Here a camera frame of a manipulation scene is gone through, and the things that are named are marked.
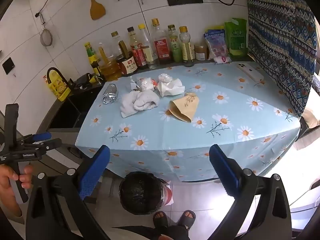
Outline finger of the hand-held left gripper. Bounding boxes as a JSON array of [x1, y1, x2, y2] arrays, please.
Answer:
[[15, 132, 52, 146], [25, 138, 62, 155]]

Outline crushed clear plastic bottle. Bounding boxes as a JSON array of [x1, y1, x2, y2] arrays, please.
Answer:
[[102, 83, 118, 105]]

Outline person's sandaled foot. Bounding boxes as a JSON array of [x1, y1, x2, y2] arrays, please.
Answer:
[[177, 210, 196, 230], [153, 211, 168, 228]]

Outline white towel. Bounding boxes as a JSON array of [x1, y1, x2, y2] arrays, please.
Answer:
[[120, 90, 160, 118]]

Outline person's black trousers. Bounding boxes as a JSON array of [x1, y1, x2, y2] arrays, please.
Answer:
[[152, 226, 190, 240]]

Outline blue daisy print tablecloth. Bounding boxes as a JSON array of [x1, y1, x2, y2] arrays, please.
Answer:
[[75, 60, 302, 183]]

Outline dark soy sauce jug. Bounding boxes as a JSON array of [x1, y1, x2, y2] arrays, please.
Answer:
[[116, 40, 138, 77]]

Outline tall bottle with red label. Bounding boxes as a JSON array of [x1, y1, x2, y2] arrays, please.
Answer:
[[151, 18, 174, 64]]

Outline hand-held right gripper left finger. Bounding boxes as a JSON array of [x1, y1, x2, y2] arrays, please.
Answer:
[[26, 144, 112, 240]]

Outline white tissue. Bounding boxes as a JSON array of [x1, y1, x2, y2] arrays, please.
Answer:
[[157, 78, 185, 97]]

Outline brown paper bag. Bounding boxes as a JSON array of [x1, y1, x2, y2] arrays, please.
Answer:
[[169, 92, 200, 123]]

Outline wooden spatula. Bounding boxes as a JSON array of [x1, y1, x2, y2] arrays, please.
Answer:
[[84, 0, 106, 20]]

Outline person's right sandaled foot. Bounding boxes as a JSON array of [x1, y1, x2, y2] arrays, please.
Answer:
[[177, 210, 196, 230]]

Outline yellow cooking oil jug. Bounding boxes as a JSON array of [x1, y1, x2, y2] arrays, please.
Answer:
[[98, 46, 123, 82]]

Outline black wall switch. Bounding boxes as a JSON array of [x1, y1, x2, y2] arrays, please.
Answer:
[[2, 57, 15, 75]]

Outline blue white plastic bag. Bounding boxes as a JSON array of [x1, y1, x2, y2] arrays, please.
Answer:
[[204, 29, 229, 59]]

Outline black sink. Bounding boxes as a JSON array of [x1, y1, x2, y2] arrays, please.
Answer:
[[47, 85, 105, 130]]

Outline person's left hand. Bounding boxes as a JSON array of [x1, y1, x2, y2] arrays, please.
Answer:
[[0, 164, 33, 218]]

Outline beige cloth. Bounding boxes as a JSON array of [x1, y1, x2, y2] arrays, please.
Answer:
[[301, 106, 320, 129]]

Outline dark bottle with green label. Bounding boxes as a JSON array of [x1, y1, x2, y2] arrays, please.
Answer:
[[84, 42, 101, 77]]

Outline clear bottle with gold cap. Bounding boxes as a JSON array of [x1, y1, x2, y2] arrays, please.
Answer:
[[110, 31, 123, 58]]

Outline person's left sandaled foot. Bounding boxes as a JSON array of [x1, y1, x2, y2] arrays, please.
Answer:
[[153, 211, 168, 228]]

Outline silver foil wrapper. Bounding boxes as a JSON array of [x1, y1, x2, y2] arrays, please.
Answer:
[[129, 77, 140, 91]]

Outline amber bottle with red label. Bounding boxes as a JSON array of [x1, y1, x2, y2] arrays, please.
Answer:
[[127, 27, 148, 70]]

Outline clear bottle with cream label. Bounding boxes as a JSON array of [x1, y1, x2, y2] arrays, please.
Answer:
[[137, 24, 159, 69]]

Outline blue patterned cloth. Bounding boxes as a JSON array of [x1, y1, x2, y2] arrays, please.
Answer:
[[244, 0, 316, 118]]

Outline metal mesh strainer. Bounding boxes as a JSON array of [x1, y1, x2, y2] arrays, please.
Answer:
[[39, 12, 54, 47]]

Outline person's beige shirt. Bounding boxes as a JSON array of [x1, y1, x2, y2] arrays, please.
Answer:
[[110, 227, 157, 240]]

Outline green packet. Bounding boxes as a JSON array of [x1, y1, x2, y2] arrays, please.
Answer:
[[224, 18, 248, 57]]

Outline black faucet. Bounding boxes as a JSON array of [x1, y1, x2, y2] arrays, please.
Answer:
[[47, 67, 73, 93]]

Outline clear bottle with pale label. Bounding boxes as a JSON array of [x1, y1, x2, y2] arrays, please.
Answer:
[[179, 26, 195, 67]]

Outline small brown jar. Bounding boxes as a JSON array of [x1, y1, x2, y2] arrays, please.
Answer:
[[194, 44, 208, 61]]

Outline black sink caddy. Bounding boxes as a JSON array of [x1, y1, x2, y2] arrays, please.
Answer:
[[72, 73, 101, 90]]

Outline white smartphone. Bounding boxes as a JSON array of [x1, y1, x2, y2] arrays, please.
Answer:
[[237, 62, 265, 82]]

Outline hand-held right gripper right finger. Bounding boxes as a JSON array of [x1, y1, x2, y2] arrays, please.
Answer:
[[209, 144, 293, 240]]

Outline waste bin with black bag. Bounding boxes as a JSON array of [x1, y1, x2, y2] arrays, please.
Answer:
[[119, 171, 173, 215]]

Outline red yellow snack wrapper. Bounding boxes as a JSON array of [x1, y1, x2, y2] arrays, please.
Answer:
[[139, 77, 153, 90]]

